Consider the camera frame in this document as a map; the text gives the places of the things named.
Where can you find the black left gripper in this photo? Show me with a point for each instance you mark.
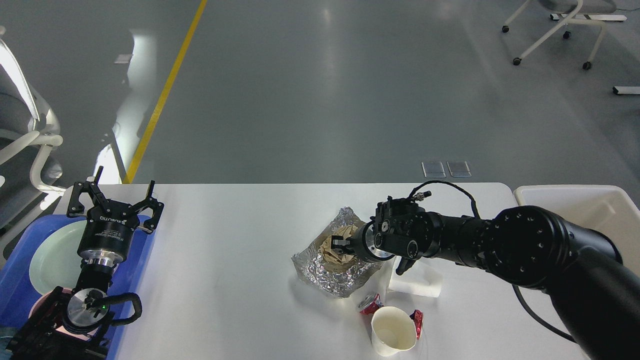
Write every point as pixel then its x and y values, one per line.
pixel 110 226

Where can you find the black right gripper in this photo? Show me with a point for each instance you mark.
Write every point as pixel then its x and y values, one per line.
pixel 362 243

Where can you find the brown paper ball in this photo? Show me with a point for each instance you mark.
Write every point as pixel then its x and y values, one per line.
pixel 331 256

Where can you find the aluminium foil tray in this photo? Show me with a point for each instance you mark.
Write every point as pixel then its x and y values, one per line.
pixel 312 269

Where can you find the light green plate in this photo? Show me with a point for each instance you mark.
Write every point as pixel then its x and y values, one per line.
pixel 56 261

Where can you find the pink mug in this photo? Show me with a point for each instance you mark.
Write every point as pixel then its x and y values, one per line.
pixel 58 326

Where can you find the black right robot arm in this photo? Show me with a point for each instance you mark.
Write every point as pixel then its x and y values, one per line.
pixel 572 280

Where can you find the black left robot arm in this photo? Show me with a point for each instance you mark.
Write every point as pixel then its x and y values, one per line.
pixel 86 307

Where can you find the red foil wrapper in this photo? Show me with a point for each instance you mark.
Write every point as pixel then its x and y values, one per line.
pixel 370 304

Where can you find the white napkin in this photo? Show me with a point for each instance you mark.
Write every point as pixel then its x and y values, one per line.
pixel 422 279

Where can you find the white paper cup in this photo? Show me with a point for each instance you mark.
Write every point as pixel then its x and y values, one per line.
pixel 392 331

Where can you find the blue plastic tray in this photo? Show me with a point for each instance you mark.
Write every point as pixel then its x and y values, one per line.
pixel 17 295

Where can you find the beige waste bin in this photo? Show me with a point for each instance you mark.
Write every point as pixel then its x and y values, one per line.
pixel 604 208

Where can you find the white bar on floor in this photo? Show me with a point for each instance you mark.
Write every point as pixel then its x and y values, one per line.
pixel 626 90

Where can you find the white office chair right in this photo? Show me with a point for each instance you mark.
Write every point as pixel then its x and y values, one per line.
pixel 588 13

